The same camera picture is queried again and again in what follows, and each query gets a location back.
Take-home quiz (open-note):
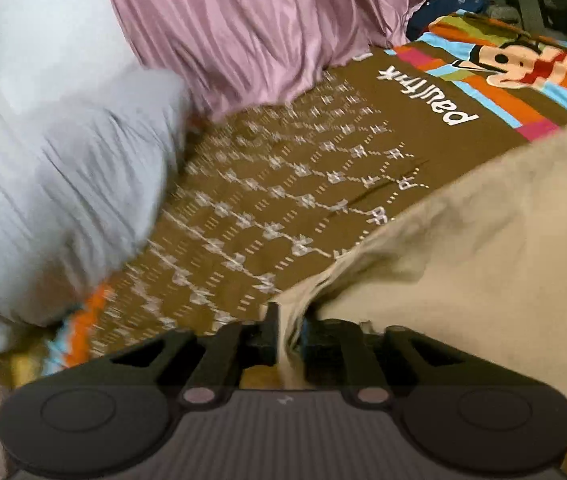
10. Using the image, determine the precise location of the grey-blue pillow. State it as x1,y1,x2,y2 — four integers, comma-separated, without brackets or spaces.
0,68,192,352

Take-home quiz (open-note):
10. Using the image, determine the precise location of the pink satin curtain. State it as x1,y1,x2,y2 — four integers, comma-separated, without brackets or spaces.
111,0,425,118

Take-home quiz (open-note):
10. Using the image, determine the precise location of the brown cartoon monkey bedsheet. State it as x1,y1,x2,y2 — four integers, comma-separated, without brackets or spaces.
43,13,567,374

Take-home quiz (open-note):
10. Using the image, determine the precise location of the beige jacket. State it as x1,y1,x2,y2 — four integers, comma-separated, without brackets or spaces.
278,128,567,397

